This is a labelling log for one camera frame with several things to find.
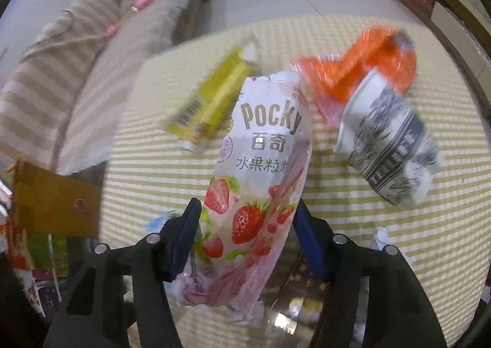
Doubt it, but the pink strawberry snack packet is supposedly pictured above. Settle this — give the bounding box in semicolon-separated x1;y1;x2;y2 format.
174;71;312;308

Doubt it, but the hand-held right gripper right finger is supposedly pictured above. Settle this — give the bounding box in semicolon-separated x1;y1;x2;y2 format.
293;198;447;348

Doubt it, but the grey printed paper cup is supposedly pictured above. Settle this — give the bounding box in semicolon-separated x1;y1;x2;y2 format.
334;70;446;207

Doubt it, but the orange plastic wrapper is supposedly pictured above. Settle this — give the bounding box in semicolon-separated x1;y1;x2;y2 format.
292;26;418;130

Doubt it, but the yellow snack packet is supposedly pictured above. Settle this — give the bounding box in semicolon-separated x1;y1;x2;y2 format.
163;45;257;153

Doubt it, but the cream wooden television cabinet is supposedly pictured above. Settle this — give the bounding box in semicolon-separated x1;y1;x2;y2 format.
368;0;491;76

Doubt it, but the colourful printed packaging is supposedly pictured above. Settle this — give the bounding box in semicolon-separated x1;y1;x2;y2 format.
0;218;70;318

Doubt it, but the striped beige sofa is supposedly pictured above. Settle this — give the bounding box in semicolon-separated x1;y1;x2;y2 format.
0;0;192;176

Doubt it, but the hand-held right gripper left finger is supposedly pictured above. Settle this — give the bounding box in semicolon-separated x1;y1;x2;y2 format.
44;198;203;348

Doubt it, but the brown cardboard box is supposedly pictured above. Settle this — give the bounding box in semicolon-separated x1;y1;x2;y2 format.
11;160;101;238

